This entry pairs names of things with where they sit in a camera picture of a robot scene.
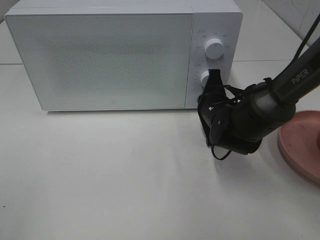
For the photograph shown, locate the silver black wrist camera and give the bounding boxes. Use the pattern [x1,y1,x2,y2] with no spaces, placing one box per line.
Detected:
[208,119,262,155]

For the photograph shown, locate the white upper microwave knob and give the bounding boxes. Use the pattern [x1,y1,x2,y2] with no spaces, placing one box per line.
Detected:
[204,37,225,60]

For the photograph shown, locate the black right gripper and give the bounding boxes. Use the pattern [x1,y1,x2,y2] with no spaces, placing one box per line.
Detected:
[197,69,238,148]

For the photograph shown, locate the white microwave oven body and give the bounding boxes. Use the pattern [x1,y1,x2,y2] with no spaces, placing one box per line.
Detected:
[4,0,243,111]

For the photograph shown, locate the white lower microwave knob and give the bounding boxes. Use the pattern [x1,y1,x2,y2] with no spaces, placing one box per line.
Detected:
[200,69,218,90]

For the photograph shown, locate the white microwave knob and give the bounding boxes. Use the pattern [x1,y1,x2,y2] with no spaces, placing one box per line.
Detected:
[200,69,218,90]
[204,37,225,60]

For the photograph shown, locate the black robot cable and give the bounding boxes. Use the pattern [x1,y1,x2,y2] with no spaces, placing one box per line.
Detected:
[209,14,320,161]

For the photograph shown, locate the white microwave door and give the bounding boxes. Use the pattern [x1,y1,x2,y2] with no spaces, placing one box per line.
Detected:
[6,14,193,111]

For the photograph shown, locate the pink round plate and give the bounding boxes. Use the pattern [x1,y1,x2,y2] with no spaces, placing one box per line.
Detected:
[277,110,320,186]

